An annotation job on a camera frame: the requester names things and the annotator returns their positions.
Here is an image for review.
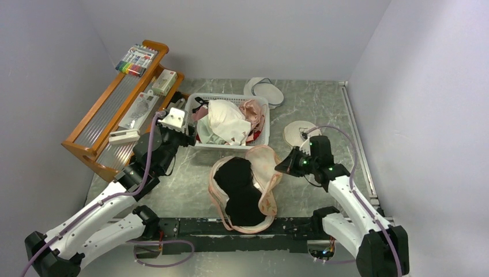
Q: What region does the black bra strap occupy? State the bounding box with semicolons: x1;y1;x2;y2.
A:
192;96;210;114

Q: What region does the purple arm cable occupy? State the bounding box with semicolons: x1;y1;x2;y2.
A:
21;111;167;277
302;125;404;277

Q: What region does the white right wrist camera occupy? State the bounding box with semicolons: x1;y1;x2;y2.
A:
299;129;310;141

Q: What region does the white clip tool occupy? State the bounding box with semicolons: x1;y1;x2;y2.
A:
108;129;140;145

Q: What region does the black stapler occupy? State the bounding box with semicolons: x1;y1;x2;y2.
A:
167;91;186;110

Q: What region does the white plastic laundry basket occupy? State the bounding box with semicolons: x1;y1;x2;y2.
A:
185;93;270;151

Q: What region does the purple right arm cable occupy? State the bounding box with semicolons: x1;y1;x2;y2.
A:
302;125;404;277

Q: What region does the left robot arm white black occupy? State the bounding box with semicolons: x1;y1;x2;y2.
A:
21;123;196;276

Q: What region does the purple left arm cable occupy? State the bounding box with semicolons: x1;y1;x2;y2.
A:
21;111;167;277

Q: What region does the clear plastic packet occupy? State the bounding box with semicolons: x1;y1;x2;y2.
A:
118;89;159;130

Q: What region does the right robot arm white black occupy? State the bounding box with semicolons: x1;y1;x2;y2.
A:
275;136;409;276

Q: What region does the floral peach mesh laundry bag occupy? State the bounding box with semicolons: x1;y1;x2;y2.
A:
208;145;283;234

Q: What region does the white green small box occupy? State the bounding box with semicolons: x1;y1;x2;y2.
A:
152;69;178;96

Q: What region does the coloured marker pen pack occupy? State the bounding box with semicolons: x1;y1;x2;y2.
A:
115;44;159;77

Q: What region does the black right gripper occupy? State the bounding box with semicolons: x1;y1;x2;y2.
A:
275;146;318;177

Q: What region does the light green garment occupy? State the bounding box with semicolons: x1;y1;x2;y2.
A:
196;115;225;145

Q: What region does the white bag blue trim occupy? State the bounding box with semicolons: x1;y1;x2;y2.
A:
243;77;284;109

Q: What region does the black bra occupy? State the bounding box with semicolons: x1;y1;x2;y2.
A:
213;157;266;227

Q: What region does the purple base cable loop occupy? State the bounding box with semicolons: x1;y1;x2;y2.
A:
130;239;195;268

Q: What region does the pink satin bra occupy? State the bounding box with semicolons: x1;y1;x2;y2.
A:
239;99;268;132

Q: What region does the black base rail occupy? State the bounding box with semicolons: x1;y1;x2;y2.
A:
137;217;331;253

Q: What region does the white cream bra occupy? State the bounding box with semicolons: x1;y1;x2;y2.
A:
208;99;251;145

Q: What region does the wooden tiered shelf rack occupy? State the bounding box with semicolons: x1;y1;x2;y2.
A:
62;40;169;182

